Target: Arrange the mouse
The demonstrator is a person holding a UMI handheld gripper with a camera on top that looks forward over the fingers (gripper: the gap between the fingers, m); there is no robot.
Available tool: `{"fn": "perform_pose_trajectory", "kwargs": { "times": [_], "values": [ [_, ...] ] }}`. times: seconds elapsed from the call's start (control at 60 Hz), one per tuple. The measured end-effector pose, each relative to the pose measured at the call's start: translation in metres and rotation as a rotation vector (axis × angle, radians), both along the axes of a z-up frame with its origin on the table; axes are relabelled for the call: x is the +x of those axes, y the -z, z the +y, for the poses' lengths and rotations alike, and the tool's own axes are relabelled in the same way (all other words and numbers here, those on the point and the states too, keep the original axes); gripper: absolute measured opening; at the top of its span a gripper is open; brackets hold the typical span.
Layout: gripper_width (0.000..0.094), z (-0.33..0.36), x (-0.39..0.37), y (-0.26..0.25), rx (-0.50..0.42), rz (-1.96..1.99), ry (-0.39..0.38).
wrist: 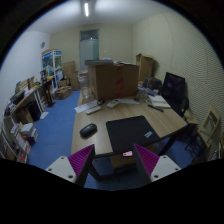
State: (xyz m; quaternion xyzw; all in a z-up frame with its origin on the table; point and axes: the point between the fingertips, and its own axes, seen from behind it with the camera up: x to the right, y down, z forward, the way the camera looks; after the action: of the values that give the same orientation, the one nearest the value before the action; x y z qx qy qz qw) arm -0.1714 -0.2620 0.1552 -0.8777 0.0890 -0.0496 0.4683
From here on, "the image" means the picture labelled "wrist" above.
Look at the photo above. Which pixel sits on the ceiling tube light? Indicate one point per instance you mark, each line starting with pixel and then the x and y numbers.
pixel 86 9

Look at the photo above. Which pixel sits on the large cardboard box on table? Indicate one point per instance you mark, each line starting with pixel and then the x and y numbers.
pixel 113 81

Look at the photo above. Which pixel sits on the black office chair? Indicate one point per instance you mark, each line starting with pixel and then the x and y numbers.
pixel 173 91

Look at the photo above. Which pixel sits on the white paper sheet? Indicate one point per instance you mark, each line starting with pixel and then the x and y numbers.
pixel 86 106

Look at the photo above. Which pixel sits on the tall cardboard box in corner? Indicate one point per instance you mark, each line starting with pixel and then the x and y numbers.
pixel 145 63

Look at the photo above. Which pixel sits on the black pen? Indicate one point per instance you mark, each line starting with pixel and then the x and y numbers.
pixel 156 108

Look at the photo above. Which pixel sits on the beige wooden chair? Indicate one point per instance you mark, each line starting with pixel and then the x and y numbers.
pixel 205 134

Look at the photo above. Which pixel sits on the cardboard box on floor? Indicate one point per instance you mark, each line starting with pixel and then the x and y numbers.
pixel 63 93

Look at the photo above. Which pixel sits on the pink sticker on table edge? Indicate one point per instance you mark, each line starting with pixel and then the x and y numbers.
pixel 127 154

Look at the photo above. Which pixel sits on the open notebook on table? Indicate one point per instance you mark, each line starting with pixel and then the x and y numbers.
pixel 159 101

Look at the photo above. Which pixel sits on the wooden side desk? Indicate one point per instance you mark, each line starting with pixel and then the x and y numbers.
pixel 35 93

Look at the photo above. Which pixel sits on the black computer mouse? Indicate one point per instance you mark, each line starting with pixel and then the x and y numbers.
pixel 88 130

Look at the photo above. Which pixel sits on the white display cabinet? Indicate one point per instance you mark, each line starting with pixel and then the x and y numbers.
pixel 52 63

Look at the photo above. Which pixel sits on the white remote control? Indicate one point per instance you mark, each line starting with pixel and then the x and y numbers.
pixel 93 110
pixel 113 103

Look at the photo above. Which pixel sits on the door with window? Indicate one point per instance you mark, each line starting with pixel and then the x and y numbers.
pixel 89 47

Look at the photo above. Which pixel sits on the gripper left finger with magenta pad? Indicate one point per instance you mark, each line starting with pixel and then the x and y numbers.
pixel 74 168

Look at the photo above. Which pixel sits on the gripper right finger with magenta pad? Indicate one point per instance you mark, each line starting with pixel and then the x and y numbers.
pixel 151 165

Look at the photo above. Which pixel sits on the wooden table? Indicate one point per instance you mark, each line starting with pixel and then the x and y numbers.
pixel 166 124

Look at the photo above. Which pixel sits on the black mouse pad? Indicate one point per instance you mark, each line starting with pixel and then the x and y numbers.
pixel 124 133

